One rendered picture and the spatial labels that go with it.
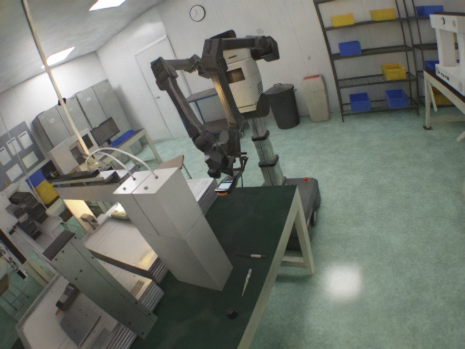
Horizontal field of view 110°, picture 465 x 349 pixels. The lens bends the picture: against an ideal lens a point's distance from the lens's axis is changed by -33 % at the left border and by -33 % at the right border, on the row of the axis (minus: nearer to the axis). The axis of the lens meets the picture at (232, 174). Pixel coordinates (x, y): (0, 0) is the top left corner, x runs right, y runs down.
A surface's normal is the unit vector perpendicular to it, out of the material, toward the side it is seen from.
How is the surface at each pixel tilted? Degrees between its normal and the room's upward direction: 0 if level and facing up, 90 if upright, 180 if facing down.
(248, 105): 90
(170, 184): 90
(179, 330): 0
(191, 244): 90
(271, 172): 90
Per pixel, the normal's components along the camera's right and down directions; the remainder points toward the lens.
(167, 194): 0.86, -0.06
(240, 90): -0.40, 0.59
